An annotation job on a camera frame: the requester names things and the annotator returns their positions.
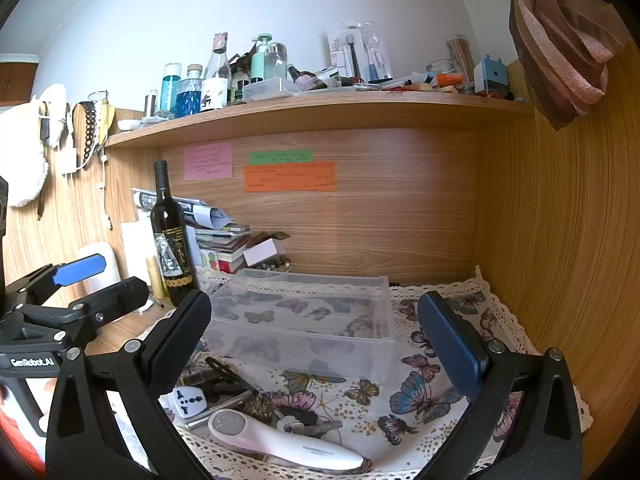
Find yellow tube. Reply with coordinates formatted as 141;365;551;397
145;255;166;298

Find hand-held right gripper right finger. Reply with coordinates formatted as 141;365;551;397
417;290;583;480

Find white fluffy plush item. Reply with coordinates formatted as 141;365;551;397
0;84;68;208

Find toothbrush blister package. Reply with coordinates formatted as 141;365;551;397
327;21;393;83

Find blue white pencil sharpener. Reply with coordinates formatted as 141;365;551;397
472;54;516;99

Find wooden shelf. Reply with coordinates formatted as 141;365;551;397
102;91;536;150

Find rolled magazines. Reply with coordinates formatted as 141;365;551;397
131;187;236;232

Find green pump bottle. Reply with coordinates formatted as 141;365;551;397
250;33;273;84

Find clear lidded plastic case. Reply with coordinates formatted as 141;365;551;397
242;77;302;102

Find dark beaded strap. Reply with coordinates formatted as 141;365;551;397
80;101;99;167

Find orange paper note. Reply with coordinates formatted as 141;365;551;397
244;161;337;193

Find white paper card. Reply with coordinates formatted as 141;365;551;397
121;220;156;281

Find clear round bottle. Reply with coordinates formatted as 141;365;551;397
268;42;289;81

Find blue patterned glass bottle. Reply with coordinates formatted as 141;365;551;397
176;63;205;118

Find dark wine bottle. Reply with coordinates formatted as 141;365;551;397
150;160;201;306

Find clear plastic storage box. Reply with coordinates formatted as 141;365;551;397
202;268;397;381

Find empty glass jar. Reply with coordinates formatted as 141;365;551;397
426;59;461;86

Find tall clear jar with sticks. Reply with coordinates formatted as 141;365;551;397
445;34;476;93

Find green paper note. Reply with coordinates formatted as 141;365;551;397
249;150;312;165

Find clear glass bottle pink top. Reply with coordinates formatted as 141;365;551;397
201;32;233;109

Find black hair clip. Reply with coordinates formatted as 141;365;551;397
202;357;261;396

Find white cylindrical appliance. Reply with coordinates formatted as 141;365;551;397
82;241;123;301

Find white pink handheld device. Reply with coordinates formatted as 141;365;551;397
207;408;373;473

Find butterfly printed lace cloth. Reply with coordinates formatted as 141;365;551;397
160;265;593;480

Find pink sticky note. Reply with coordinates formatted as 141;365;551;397
183;142;233;182

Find round bristle hair brush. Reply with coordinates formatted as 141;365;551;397
187;390;276;428

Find small white box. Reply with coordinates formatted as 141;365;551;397
242;238;281;268

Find white travel plug adapter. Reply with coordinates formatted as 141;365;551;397
172;386;208;418

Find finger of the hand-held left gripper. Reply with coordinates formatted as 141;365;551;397
17;277;151;346
5;254;108;306

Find brown curtain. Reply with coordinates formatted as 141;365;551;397
432;0;633;131

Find stack of books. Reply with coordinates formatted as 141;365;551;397
195;224;261;276

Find teal liquid bottle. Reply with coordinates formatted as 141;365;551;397
161;62;183;118

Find silver nail clipper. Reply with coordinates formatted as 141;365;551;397
284;419;344;437

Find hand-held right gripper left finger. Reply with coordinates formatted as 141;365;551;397
45;289;213;480

